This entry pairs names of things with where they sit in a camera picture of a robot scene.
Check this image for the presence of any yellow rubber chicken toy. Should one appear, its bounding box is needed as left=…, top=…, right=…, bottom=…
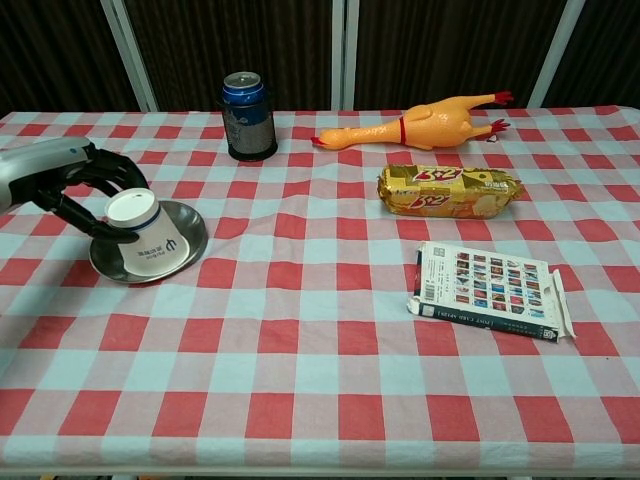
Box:
left=310, top=90, right=514, bottom=151

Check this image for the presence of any dark corrugated partition panel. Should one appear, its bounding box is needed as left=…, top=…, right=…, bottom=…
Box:
left=543, top=0, right=640, bottom=109
left=123, top=0, right=334, bottom=113
left=356, top=0, right=567, bottom=111
left=0, top=0, right=142, bottom=114

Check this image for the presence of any postcard box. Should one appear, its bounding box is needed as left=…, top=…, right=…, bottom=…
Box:
left=406, top=241, right=577, bottom=344

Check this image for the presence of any blue drink can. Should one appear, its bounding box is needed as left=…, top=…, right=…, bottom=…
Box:
left=222, top=71, right=268, bottom=154

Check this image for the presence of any blue soda can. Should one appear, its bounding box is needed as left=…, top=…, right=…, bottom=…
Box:
left=216, top=85, right=279, bottom=162

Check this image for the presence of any gold biscuit packet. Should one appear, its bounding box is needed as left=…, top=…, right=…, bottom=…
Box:
left=376, top=163, right=524, bottom=221

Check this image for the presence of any red white checkered tablecloth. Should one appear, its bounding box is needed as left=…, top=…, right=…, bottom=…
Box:
left=0, top=106, right=640, bottom=472

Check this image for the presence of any white paper cup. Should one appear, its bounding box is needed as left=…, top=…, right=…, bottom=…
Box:
left=103, top=187, right=197, bottom=278

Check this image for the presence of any silver metal plate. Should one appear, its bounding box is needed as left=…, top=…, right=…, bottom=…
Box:
left=88, top=199, right=209, bottom=285

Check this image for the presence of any white partition post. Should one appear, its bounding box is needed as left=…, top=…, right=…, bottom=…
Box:
left=98, top=0, right=160, bottom=113
left=330, top=0, right=360, bottom=112
left=527, top=0, right=587, bottom=109

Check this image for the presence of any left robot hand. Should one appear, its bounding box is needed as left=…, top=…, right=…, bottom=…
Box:
left=0, top=137, right=151, bottom=245

